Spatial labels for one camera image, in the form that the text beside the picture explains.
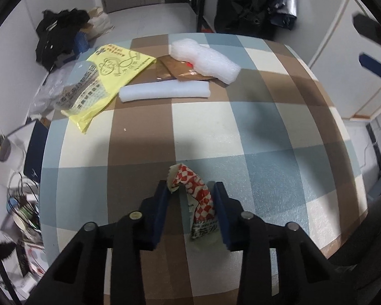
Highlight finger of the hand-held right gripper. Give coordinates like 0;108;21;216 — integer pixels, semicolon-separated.
359;52;381;85

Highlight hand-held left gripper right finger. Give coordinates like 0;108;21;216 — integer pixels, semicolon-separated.
213;181;359;305

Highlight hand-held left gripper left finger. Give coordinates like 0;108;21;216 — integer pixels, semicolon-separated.
28;180;172;305

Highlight red checkered wrapper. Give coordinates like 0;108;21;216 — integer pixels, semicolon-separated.
167;163;219;245

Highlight white foam sheet roll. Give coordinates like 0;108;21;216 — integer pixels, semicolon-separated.
119;81;211;103

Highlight brown packet with red heart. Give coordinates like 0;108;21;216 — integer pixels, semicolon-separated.
174;59;227;86

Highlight clear printed plastic bag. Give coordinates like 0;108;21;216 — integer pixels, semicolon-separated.
55;62;112;115

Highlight plain brown packet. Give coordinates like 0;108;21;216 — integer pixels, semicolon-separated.
155;55;180;82

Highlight yellow plastic bag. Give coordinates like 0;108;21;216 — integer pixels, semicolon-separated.
68;44;157;134

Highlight white bubble wrap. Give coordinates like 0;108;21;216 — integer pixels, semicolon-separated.
170;40;242;85

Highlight checked tablecloth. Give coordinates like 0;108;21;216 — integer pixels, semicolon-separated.
40;33;369;305

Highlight black jacket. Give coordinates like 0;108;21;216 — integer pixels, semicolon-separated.
216;0;278;40

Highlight navy blue box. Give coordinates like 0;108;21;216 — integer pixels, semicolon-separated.
23;120;50;185

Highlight white paper roll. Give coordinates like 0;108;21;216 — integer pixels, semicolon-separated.
0;140;28;187

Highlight clear plastic bags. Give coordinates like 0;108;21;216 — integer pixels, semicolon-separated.
28;60;83;117

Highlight blue bag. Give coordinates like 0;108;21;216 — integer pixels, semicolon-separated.
73;32;90;55

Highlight white tote bag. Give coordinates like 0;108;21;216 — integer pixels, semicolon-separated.
87;6;115;40

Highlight pile of black clothes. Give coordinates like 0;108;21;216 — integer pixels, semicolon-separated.
35;9;90;71

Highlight tangled cables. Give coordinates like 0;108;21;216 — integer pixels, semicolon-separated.
6;172;42;230

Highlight black metal frame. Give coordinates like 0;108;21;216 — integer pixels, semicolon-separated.
192;0;216;34

